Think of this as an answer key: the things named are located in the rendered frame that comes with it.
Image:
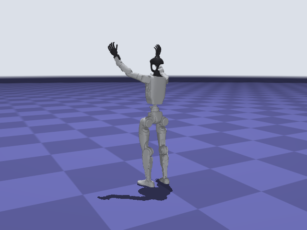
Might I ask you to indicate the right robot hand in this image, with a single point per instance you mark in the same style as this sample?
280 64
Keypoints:
158 51

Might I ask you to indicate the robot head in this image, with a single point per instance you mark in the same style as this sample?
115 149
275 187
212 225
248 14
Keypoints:
156 61

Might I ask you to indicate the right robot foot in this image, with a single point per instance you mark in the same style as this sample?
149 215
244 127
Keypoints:
165 181

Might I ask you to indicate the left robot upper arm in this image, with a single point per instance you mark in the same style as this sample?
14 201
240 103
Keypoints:
142 78

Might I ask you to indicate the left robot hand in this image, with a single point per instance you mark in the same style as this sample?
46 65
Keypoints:
113 50

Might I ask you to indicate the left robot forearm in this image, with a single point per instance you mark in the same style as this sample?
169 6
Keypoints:
121 65

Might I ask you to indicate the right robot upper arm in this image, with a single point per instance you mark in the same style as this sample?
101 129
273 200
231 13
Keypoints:
162 73

